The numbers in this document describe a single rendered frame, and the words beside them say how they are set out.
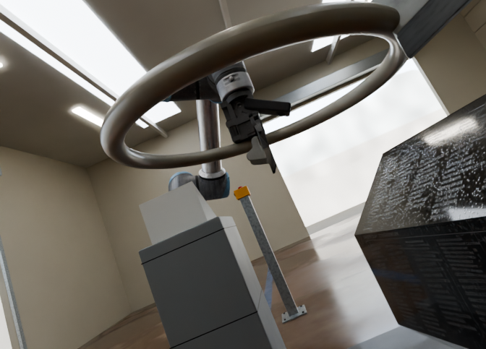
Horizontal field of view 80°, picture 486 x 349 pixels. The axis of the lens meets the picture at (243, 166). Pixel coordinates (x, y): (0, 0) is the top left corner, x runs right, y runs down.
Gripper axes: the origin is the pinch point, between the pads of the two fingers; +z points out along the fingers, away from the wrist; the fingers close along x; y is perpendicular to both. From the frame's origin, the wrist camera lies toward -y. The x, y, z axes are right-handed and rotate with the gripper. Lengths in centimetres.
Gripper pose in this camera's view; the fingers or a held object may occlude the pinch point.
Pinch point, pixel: (274, 165)
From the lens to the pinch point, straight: 71.2
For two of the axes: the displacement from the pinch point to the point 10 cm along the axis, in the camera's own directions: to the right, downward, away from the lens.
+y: -9.3, 3.6, 0.9
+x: -1.5, -1.4, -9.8
